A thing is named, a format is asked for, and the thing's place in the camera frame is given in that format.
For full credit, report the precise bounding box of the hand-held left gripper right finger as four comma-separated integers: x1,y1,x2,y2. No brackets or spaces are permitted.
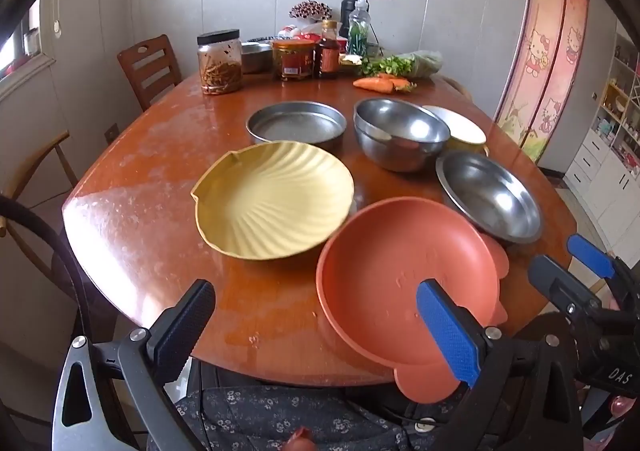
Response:
416,278,586,451

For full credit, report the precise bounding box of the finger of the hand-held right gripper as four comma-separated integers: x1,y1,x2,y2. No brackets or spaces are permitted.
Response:
527,254,632,348
566,233,640,318

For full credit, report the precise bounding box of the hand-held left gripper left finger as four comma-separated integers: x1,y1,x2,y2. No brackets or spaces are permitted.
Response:
51,278,217,451

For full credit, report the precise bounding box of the orange plastic plate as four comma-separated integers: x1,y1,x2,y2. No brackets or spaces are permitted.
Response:
316,197,511,404

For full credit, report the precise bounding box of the shallow steel plate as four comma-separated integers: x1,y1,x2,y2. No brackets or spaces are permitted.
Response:
435,150,544,245

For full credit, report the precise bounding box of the yellow shell-shaped plate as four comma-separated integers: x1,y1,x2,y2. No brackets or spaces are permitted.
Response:
191,141,356,262

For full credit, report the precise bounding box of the yellow and white ceramic cup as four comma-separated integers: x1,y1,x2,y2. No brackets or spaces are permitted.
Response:
422,105,490,156

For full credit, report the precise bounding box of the round steel pan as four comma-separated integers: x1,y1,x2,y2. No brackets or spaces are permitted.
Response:
246,102,348,152

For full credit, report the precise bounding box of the white shelf cabinet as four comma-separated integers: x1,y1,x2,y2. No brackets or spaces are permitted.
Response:
564,33,640,242

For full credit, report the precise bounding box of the pink cartoon cat door curtain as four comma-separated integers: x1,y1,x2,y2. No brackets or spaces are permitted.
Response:
492,0,591,164

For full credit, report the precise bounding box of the light wood chair dark seat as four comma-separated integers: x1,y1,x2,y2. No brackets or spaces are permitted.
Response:
0,130,86,282

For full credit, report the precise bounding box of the orange carrot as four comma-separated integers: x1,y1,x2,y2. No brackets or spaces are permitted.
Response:
377,73,417,92
353,77,396,94

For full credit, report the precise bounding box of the black-lidded pickle jar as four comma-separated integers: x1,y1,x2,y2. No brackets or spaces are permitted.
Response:
196,29,244,96

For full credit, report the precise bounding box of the brown slatted wooden chair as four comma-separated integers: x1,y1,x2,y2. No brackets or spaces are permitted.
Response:
117,34,183,112

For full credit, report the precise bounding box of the bag of green vegetables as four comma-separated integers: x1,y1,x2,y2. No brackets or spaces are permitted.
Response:
360,50,444,79

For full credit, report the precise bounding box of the small steel basin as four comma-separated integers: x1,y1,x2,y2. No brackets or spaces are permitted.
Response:
241,42,275,74

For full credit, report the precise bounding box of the red-lidded pickle jar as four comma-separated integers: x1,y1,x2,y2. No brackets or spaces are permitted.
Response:
271,39,317,82

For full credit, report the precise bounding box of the dark sauce bottle red label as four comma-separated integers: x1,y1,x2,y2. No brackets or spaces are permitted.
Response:
314,20,342,79

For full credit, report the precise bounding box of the window with white sill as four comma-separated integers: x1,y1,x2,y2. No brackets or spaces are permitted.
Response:
0,0,56,86

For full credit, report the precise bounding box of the clear plastic bottle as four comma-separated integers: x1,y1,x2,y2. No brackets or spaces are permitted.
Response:
347,0,373,56

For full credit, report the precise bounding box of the red and white packet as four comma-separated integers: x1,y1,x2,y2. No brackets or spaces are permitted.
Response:
279,23,322,44

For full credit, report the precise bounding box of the black thermos flask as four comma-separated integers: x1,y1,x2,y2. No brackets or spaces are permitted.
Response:
339,0,368,39

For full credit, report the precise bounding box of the dark red flower bouquet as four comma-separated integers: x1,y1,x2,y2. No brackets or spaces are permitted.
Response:
290,1,332,24

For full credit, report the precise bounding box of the thick black cable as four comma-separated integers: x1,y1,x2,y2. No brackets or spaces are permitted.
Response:
0,195,101,347

